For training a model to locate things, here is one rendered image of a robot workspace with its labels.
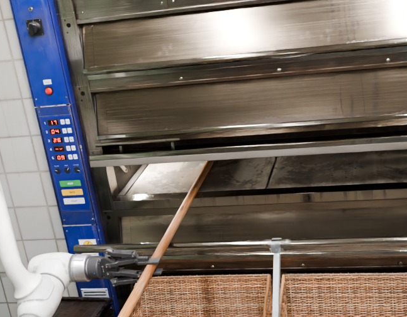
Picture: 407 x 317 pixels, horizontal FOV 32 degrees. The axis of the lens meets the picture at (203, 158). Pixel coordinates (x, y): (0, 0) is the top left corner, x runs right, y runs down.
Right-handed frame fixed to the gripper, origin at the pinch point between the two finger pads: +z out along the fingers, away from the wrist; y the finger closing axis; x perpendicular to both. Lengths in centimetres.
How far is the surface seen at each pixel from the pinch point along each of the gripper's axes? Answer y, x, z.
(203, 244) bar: 2.1, -18.0, 13.1
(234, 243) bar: 2.1, -17.9, 23.7
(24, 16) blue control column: -75, -52, -51
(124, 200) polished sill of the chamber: 1, -55, -27
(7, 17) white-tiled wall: -75, -55, -59
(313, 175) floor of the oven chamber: 1, -71, 46
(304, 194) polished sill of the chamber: 2, -55, 44
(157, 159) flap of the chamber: -21.0, -40.3, -5.6
